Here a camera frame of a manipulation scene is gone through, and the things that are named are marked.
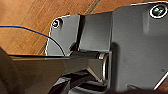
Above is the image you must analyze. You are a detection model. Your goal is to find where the blue cable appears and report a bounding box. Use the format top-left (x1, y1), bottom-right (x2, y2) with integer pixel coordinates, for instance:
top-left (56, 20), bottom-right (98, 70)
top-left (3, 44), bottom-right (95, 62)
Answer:
top-left (0, 25), bottom-right (66, 57)

